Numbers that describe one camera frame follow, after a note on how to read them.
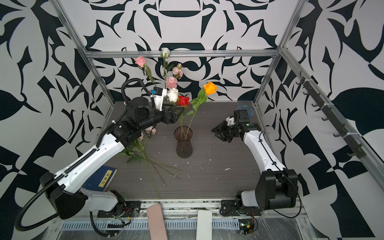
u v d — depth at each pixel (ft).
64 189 1.28
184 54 3.23
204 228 2.17
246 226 2.34
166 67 3.00
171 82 2.76
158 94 1.87
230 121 2.59
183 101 2.48
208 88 2.29
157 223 2.26
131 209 2.38
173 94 2.02
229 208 2.43
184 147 3.08
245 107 2.92
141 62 2.71
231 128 2.29
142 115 1.68
